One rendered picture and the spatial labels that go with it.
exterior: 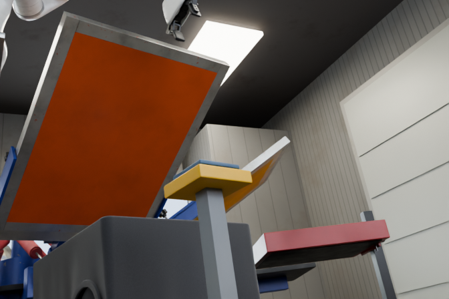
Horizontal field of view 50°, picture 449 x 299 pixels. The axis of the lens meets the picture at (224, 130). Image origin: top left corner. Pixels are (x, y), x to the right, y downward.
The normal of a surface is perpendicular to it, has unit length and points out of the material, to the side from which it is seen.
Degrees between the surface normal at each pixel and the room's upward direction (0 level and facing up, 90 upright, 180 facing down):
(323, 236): 90
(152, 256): 92
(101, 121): 148
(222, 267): 90
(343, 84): 90
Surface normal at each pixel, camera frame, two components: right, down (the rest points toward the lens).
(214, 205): 0.61, -0.41
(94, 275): -0.70, -0.18
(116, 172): 0.44, 0.54
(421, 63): -0.89, -0.07
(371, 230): 0.13, -0.44
